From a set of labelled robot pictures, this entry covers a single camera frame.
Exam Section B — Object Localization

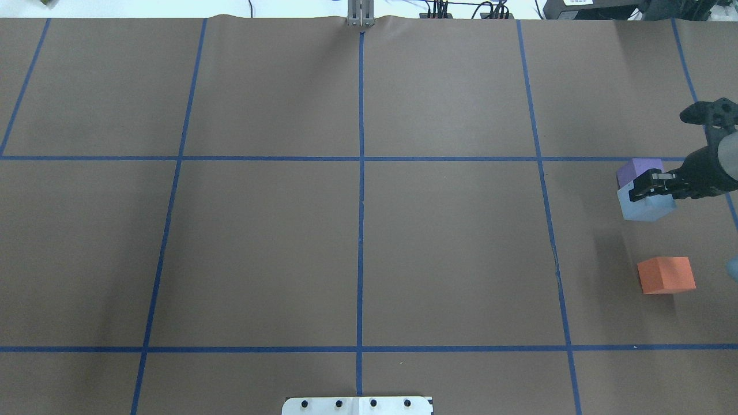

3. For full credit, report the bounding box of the aluminium frame post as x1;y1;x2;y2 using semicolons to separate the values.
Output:
346;0;376;27

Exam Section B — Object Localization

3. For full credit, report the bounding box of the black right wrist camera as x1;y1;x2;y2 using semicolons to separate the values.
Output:
679;98;737;128

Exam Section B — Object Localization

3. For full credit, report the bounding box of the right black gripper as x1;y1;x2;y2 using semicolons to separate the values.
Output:
629;146;737;202

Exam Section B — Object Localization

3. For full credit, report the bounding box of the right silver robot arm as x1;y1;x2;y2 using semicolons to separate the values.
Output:
617;133;737;222

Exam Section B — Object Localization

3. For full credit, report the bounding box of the orange foam block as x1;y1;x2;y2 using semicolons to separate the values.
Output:
636;256;696;295

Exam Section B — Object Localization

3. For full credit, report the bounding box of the light blue foam block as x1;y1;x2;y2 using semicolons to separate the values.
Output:
617;182;677;222

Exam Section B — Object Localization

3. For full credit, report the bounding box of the purple foam block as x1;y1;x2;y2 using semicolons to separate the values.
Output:
616;158;664;189

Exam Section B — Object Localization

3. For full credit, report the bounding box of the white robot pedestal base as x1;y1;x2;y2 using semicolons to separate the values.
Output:
281;396;434;414

